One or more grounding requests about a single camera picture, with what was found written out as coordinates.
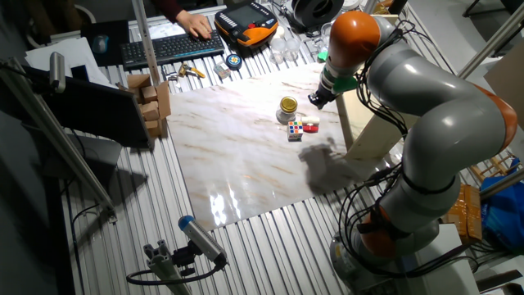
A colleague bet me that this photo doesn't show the black plug cable blue light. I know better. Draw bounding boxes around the black plug cable blue light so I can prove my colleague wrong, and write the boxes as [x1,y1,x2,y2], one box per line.
[364,166,397,186]

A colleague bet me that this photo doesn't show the forearm in dark red sleeve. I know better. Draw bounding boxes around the forearm in dark red sleeve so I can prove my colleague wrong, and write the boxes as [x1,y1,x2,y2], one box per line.
[151,0,185,22]

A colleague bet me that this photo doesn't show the black monitor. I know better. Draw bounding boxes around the black monitor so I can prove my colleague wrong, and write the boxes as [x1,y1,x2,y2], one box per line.
[22,65,155,149]

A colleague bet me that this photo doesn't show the blue bag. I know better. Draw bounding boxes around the blue bag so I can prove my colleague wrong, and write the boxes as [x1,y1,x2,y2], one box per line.
[478,157,524,253]

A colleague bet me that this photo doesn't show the glass jar gold lid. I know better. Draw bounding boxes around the glass jar gold lid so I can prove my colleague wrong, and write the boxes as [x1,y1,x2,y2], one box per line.
[275,96,300,125]

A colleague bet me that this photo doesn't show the aluminium diagonal beam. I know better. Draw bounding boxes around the aluminium diagonal beam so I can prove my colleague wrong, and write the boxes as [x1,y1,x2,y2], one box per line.
[0,57,118,222]

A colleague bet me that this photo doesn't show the grey computer mouse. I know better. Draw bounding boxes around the grey computer mouse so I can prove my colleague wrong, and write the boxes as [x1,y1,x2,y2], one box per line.
[91,34,111,55]

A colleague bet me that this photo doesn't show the black computer keyboard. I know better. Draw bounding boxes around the black computer keyboard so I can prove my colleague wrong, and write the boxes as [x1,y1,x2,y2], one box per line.
[120,29,226,70]

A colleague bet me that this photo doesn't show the cream wooden shelf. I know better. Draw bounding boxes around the cream wooden shelf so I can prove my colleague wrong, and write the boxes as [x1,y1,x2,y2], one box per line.
[333,14,418,161]

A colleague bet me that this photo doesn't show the grey monitor base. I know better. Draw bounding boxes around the grey monitor base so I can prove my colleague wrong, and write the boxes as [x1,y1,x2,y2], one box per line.
[40,133,124,181]

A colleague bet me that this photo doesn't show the silver depth camera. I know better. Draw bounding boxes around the silver depth camera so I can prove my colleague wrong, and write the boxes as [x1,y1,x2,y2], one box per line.
[48,52,67,94]

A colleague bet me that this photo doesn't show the operator bare hand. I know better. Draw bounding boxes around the operator bare hand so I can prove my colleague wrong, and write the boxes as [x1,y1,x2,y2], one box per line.
[174,9,213,40]

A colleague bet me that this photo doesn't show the white paper sheets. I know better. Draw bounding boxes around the white paper sheets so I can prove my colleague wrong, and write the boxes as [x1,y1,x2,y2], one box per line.
[25,36,118,89]

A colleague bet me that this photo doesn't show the black camera clamp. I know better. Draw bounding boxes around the black camera clamp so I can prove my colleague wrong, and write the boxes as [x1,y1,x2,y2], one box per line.
[171,241,197,278]

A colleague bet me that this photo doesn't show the black mouse pad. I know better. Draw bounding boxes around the black mouse pad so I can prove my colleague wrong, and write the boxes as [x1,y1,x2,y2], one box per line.
[80,19,131,67]

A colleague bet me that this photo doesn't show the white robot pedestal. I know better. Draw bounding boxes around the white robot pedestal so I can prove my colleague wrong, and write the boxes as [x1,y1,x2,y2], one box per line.
[403,223,480,295]

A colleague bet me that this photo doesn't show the yellow handled tool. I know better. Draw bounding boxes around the yellow handled tool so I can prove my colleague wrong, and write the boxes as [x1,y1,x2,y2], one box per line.
[178,61,207,79]

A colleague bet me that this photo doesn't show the clear glass beaker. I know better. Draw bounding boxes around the clear glass beaker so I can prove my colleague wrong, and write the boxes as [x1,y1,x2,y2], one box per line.
[311,22,333,57]

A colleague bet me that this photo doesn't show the aluminium profile pole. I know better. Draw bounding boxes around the aluminium profile pole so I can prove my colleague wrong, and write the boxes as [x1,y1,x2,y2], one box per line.
[130,0,161,87]
[478,167,524,202]
[457,2,524,79]

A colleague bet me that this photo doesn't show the white printed document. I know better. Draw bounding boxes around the white printed document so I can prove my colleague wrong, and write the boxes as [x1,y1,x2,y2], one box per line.
[145,16,210,41]

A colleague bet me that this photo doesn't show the silver pliers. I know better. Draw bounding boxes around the silver pliers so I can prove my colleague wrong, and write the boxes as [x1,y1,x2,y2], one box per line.
[161,67,183,89]

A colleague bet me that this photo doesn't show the small cardboard box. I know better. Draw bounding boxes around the small cardboard box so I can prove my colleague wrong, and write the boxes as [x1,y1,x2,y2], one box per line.
[155,80,173,120]

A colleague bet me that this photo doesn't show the multicoloured Rubik's cube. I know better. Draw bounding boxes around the multicoloured Rubik's cube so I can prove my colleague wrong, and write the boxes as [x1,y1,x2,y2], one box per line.
[287,120,305,143]

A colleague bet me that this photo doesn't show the short aluminium profile post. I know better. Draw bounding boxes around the short aluminium profile post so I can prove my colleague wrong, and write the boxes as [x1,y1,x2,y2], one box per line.
[142,239,193,295]

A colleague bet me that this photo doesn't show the clear plastic cup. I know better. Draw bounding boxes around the clear plastic cup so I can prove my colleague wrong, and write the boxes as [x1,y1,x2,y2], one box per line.
[269,37,287,65]
[284,37,302,62]

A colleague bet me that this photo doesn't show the orange cardboard package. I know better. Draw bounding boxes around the orange cardboard package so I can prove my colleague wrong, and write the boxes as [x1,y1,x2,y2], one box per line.
[440,183,483,245]

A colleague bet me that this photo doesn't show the brown board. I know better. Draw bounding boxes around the brown board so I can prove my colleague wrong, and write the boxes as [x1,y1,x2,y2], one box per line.
[485,40,524,132]

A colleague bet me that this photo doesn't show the orange black teach pendant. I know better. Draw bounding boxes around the orange black teach pendant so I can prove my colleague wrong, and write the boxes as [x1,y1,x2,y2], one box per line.
[214,1,279,48]

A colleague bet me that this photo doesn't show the black filament spool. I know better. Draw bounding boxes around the black filament spool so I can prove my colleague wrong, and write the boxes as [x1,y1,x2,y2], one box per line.
[291,0,346,29]

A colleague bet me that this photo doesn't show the silver camera blue end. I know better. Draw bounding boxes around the silver camera blue end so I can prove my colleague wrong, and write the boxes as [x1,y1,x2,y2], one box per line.
[178,215,229,267]

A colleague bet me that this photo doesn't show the round black puck blue logo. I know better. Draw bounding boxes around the round black puck blue logo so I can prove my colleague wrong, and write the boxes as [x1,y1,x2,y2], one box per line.
[225,53,243,71]

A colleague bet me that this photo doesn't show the small cardboard block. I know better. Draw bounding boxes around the small cardboard block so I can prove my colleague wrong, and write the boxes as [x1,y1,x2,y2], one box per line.
[138,101,160,122]
[126,73,152,90]
[145,118,164,138]
[141,84,159,103]

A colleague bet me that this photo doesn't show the clear box coloured clips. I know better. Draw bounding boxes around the clear box coloured clips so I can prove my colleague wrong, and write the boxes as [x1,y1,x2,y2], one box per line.
[213,61,233,80]

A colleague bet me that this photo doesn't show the black camera cable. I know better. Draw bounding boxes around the black camera cable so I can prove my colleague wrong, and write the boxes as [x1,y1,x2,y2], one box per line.
[125,261,225,286]

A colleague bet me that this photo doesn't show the marble patterned mat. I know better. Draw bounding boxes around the marble patterned mat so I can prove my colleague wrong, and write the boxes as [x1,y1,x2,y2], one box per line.
[166,61,394,231]

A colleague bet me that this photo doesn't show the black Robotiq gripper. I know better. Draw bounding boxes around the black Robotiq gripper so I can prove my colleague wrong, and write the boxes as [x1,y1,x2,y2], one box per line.
[307,84,341,111]

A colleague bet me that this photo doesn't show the wooden slat rack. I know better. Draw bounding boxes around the wooden slat rack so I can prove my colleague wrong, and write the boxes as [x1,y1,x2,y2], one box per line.
[470,152,521,184]

